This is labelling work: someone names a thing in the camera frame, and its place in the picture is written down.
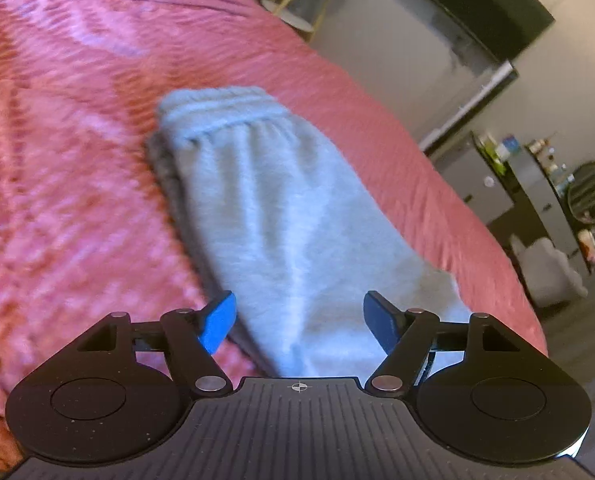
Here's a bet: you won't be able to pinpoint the grey bedside cabinet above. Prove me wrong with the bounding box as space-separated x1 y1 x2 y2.
435 136 513 224

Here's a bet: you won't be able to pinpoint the white soundbar shelf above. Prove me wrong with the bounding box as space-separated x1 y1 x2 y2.
415 61 519 153

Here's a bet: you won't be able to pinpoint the pink ribbed bedspread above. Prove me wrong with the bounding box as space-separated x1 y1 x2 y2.
0 0 546 471

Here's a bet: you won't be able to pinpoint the pink plush toy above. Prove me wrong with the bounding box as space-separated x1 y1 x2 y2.
577 229 595 266

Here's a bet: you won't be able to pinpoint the black wall television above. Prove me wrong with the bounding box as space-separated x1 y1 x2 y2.
431 0 555 62

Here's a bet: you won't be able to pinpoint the grey vanity dresser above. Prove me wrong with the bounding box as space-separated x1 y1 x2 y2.
485 148 591 278

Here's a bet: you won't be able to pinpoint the round black mirror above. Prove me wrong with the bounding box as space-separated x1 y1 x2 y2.
565 160 595 226

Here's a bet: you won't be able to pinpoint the white blue container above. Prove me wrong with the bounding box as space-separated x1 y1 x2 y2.
495 136 521 160

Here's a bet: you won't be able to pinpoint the grey sweatpants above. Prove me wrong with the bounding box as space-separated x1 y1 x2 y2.
147 87 470 379

